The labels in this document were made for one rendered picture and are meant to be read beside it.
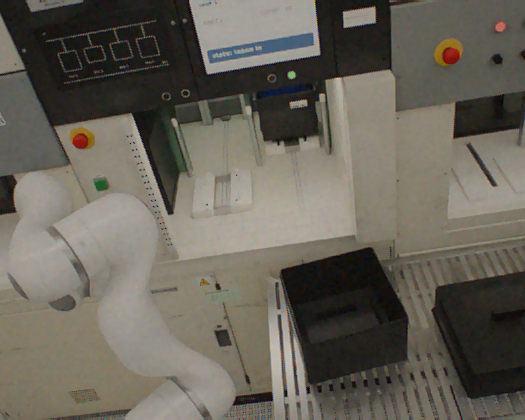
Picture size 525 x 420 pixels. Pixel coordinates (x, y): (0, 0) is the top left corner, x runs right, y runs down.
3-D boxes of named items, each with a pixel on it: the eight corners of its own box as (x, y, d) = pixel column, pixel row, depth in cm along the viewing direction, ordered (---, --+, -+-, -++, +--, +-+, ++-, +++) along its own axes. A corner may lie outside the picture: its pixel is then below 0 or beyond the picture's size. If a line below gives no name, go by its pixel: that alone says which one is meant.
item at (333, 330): (286, 308, 162) (277, 269, 152) (373, 286, 163) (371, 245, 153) (308, 386, 141) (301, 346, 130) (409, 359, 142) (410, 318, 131)
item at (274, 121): (261, 150, 207) (246, 75, 187) (259, 124, 223) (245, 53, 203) (323, 140, 205) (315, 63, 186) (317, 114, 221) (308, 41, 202)
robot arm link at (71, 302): (96, 249, 125) (56, 245, 124) (84, 291, 115) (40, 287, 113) (97, 274, 130) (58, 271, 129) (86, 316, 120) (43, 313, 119)
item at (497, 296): (468, 399, 130) (472, 369, 122) (430, 308, 153) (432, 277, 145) (587, 379, 129) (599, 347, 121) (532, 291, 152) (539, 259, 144)
